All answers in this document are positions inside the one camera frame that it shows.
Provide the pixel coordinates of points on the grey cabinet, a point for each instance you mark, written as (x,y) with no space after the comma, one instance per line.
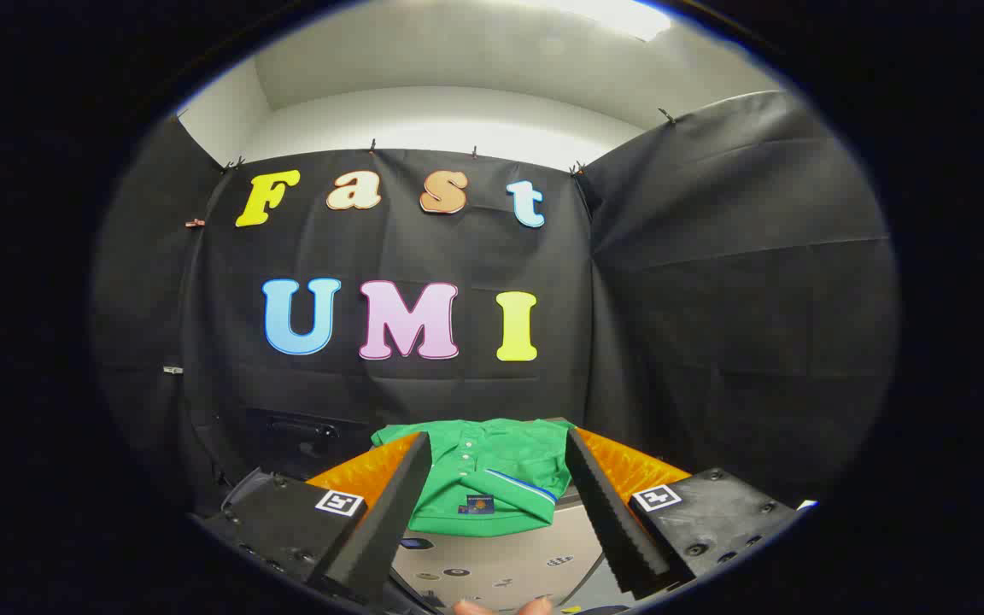
(500,564)

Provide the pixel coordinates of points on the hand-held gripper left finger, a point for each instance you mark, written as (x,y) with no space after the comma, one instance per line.
(389,530)

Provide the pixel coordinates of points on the dark washing machine lid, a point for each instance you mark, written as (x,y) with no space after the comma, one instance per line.
(304,440)

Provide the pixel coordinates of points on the green polo shirt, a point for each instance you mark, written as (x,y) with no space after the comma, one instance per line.
(492,474)

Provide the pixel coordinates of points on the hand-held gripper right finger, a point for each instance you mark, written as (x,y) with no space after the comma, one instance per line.
(612,521)

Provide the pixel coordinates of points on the black backdrop cloth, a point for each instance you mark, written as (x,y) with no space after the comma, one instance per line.
(458,393)

